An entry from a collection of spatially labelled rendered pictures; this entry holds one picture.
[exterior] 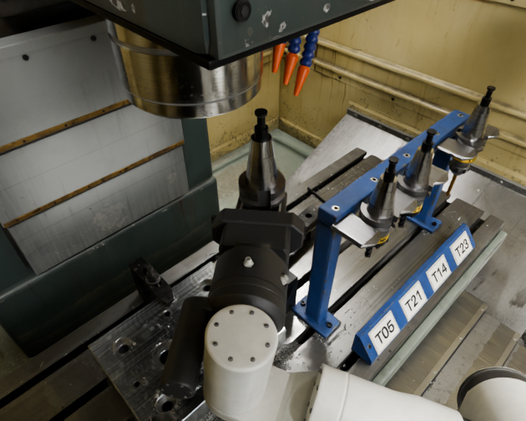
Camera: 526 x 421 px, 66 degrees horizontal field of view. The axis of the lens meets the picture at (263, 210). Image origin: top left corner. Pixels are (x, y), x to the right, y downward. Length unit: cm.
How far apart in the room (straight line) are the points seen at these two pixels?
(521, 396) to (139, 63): 46
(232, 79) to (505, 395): 38
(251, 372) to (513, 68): 118
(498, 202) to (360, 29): 74
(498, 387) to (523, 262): 97
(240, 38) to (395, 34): 129
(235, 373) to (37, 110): 68
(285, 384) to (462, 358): 76
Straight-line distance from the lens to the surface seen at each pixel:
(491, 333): 127
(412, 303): 95
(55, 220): 105
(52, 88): 90
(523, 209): 148
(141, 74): 43
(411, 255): 109
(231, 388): 39
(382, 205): 67
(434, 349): 113
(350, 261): 104
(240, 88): 43
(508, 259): 140
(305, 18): 28
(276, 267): 45
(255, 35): 25
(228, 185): 173
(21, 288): 116
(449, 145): 91
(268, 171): 51
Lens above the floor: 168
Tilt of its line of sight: 43 degrees down
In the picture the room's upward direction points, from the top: straight up
